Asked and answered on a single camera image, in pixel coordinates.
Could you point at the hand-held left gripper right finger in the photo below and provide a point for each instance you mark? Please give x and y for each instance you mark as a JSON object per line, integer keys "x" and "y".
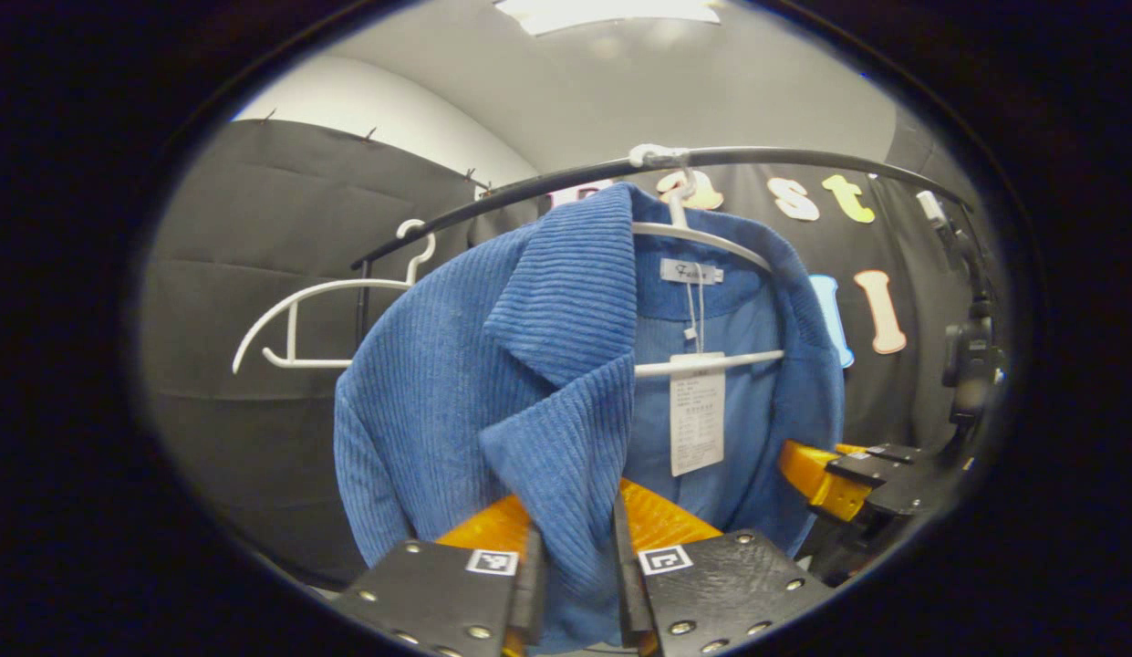
{"x": 628, "y": 593}

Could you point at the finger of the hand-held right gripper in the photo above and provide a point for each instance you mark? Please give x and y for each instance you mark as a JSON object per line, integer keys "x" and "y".
{"x": 889, "y": 452}
{"x": 816, "y": 474}

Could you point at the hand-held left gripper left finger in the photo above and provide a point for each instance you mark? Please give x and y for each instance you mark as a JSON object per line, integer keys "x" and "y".
{"x": 532, "y": 593}

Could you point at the white clothes hanger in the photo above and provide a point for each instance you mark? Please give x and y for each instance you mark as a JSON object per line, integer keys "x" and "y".
{"x": 319, "y": 362}
{"x": 679, "y": 212}

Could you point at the black clothes rack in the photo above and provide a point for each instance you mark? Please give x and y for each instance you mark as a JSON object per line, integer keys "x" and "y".
{"x": 784, "y": 153}

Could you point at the black backdrop cloth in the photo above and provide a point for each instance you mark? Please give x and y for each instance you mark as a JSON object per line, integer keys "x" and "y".
{"x": 237, "y": 438}

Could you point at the ceiling light panel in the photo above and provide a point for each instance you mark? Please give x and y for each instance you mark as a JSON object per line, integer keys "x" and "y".
{"x": 611, "y": 14}

